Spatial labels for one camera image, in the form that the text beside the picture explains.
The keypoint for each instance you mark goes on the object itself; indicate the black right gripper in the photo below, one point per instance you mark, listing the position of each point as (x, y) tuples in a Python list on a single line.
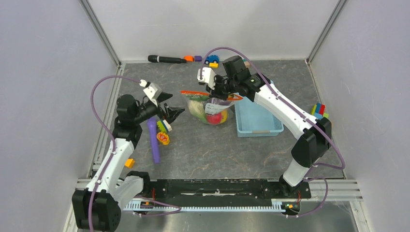
[(214, 93)]

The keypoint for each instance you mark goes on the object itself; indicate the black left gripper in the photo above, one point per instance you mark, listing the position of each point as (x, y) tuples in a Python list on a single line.
[(171, 112)]

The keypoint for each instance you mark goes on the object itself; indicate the green white cabbage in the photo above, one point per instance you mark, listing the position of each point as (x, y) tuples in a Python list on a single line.
[(196, 108)]

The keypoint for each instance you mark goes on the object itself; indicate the yellow bell pepper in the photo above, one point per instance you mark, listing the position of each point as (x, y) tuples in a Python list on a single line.
[(224, 115)]

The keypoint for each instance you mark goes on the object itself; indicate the clear zip top bag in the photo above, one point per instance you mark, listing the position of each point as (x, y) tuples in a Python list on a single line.
[(206, 99)]

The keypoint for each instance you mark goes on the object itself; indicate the light blue plastic basket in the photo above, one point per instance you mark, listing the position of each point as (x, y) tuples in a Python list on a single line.
[(252, 120)]

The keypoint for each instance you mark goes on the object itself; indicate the red apple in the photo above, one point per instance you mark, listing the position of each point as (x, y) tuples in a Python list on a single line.
[(214, 119)]

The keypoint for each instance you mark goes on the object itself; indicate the purple eggplant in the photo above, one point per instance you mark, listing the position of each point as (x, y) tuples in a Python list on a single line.
[(217, 101)]

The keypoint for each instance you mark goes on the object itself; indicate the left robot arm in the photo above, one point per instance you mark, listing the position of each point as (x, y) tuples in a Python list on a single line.
[(99, 205)]

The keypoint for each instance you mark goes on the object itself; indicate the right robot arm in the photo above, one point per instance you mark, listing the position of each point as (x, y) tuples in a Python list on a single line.
[(313, 135)]

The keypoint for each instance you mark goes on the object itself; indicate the teal and tan blocks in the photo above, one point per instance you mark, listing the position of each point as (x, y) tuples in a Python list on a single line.
[(247, 64)]

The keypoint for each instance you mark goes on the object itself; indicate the green blue white block stack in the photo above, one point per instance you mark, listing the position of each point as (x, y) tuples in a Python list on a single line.
[(164, 126)]

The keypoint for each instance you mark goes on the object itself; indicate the purple toy stick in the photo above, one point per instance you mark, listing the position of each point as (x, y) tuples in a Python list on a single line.
[(152, 129)]

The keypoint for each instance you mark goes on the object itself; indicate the yellow toy block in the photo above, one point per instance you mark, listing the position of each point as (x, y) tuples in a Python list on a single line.
[(213, 65)]

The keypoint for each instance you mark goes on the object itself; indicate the yellow red toy disc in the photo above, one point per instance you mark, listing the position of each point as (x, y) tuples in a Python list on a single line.
[(163, 138)]

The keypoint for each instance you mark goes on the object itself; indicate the blue toy car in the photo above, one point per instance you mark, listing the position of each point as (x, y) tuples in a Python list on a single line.
[(212, 59)]

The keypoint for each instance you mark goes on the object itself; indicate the purple toy block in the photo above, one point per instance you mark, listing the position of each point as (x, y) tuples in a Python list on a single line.
[(198, 58)]

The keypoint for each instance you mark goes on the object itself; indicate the black microphone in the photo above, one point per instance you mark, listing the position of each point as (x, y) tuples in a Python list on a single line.
[(162, 59)]

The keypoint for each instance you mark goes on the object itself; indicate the orange toy piece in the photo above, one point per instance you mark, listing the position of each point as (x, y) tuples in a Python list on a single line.
[(189, 58)]

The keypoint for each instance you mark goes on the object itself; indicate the yellow cheese wedge toy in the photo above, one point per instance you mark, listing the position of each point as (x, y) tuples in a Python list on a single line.
[(129, 163)]

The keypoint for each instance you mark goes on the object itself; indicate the colourful block stack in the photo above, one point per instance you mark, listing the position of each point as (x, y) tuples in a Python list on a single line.
[(318, 110)]

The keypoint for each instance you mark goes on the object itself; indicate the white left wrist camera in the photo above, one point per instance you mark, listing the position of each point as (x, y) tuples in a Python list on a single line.
[(151, 90)]

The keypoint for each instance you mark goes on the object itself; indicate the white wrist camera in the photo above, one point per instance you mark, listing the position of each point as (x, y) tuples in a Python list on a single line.
[(151, 90), (206, 76)]

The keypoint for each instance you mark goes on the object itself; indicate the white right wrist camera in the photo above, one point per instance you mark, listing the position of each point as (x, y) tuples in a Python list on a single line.
[(206, 76)]

